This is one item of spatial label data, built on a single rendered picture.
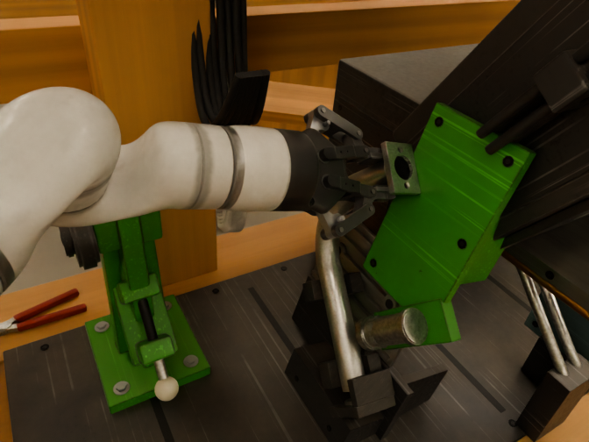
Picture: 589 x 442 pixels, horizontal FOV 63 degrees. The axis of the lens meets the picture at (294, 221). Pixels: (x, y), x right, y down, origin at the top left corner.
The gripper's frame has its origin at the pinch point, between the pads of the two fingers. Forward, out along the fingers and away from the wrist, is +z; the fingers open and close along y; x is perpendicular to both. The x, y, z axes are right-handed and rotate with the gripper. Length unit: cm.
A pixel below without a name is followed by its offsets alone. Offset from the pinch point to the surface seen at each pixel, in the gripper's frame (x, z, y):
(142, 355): 21.6, -20.2, -15.9
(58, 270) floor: 190, -3, 12
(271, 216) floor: 170, 95, 30
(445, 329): -3.0, 2.6, -16.8
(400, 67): 6.1, 14.1, 17.9
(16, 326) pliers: 46, -31, -11
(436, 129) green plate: -6.1, 2.8, 3.2
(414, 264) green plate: -0.2, 2.8, -9.9
